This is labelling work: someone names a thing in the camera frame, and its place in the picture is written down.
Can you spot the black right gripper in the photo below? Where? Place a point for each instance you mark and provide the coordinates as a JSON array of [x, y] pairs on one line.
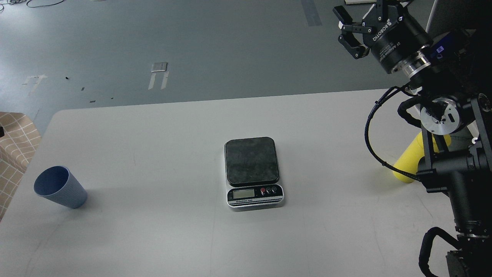
[[390, 33]]

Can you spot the yellow squeeze bottle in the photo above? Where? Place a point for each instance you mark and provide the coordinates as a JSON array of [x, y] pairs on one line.
[[409, 159]]

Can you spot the blue ribbed cup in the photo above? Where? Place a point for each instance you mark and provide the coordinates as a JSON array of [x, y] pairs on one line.
[[60, 186]]

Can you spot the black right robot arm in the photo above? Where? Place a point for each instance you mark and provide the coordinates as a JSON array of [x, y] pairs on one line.
[[449, 91]]

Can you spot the digital kitchen scale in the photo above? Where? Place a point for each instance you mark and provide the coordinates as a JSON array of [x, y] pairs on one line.
[[252, 174]]

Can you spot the grey office chair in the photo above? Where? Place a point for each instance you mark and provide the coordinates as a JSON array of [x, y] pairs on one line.
[[447, 15]]

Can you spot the metal floor plate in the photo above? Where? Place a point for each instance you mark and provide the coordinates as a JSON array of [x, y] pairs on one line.
[[159, 67]]

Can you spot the tan checkered cloth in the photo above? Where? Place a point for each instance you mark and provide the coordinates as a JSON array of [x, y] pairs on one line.
[[19, 141]]

